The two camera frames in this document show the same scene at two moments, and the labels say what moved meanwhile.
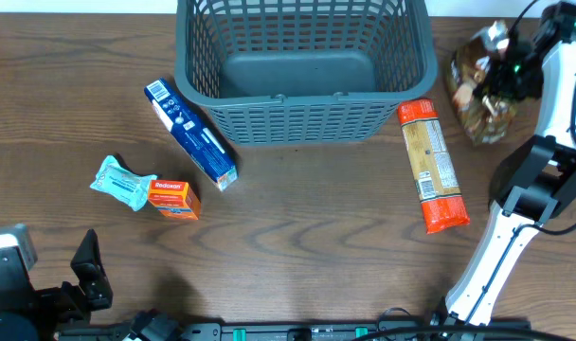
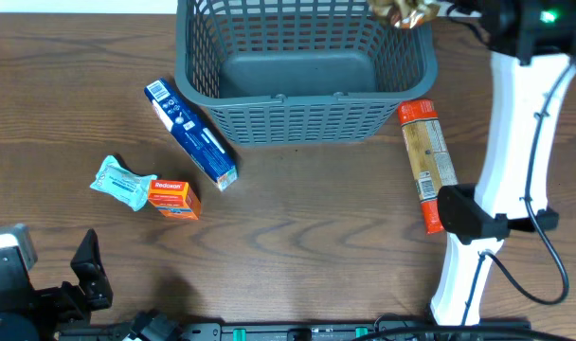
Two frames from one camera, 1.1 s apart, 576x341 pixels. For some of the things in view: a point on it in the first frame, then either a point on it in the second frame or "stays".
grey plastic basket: (304, 72) stays
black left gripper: (91, 271) stays
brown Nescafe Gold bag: (488, 120) → (405, 13)
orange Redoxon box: (174, 199) stays
